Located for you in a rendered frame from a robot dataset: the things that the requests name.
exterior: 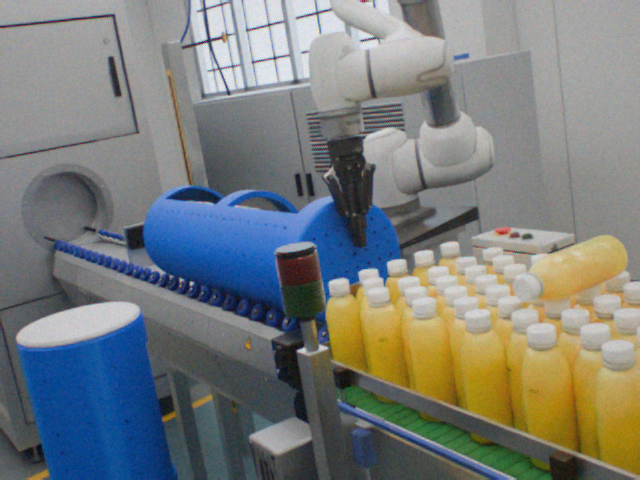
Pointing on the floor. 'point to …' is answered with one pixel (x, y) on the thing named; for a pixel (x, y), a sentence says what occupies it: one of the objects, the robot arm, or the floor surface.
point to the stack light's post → (323, 414)
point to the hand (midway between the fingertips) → (358, 230)
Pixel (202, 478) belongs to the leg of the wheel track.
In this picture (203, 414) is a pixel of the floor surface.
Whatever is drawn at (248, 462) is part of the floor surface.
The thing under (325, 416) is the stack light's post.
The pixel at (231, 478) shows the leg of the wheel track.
